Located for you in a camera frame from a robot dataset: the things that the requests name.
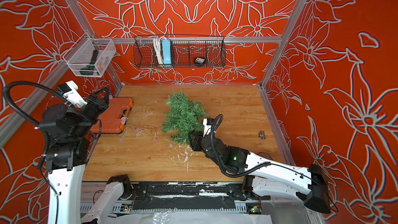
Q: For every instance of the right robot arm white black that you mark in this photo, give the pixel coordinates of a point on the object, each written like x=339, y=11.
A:
x=264, y=177

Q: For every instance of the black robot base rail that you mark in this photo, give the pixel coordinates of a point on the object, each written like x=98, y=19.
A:
x=142, y=190

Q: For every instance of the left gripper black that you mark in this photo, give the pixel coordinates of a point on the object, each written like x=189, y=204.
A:
x=106, y=101

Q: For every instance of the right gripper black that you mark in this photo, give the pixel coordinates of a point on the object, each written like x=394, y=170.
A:
x=197, y=143

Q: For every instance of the light blue box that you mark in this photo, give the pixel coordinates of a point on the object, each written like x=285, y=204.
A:
x=166, y=48

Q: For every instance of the clear bulb string lights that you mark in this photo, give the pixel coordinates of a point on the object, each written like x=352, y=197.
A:
x=143, y=125

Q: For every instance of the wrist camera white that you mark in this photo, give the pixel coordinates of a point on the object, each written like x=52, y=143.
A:
x=207, y=123
x=69, y=91

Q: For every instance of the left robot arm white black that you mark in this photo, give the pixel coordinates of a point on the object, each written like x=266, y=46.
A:
x=65, y=128

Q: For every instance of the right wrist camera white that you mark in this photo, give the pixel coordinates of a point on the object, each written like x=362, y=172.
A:
x=207, y=123

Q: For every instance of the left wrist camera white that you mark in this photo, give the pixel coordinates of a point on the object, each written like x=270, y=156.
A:
x=69, y=91

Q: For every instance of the dark green handled tool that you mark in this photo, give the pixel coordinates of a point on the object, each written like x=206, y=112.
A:
x=89, y=69

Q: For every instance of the orange plastic tool case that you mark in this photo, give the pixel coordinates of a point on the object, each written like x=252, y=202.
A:
x=114, y=118

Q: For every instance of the black wire wall basket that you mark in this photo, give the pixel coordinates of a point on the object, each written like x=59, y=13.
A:
x=185, y=48

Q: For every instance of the small green christmas tree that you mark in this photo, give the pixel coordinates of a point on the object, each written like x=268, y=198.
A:
x=184, y=118

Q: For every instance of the clear acrylic wall bin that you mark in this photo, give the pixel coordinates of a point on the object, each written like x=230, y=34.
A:
x=79, y=55

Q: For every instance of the small black device in basket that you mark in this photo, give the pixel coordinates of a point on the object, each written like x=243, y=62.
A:
x=199, y=61

